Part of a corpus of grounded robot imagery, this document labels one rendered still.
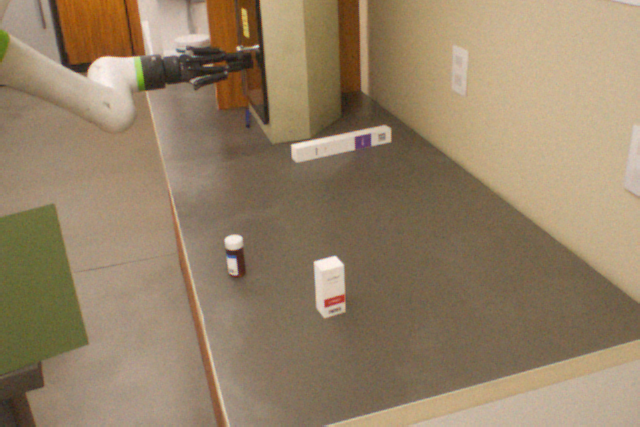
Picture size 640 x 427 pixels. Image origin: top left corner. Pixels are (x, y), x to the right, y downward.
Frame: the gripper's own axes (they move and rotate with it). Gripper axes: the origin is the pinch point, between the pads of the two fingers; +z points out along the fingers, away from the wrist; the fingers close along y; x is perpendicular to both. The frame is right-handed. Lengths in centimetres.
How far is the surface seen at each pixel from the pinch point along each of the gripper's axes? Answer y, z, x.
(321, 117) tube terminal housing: -15.0, 21.3, 10.5
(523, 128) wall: -50, 48, -38
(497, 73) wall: -36, 48, -37
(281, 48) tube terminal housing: -3.7, 9.8, -9.3
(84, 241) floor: 23, -65, 178
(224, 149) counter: -20.0, -7.8, 11.3
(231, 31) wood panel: 22.6, 3.0, 16.8
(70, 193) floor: 71, -74, 221
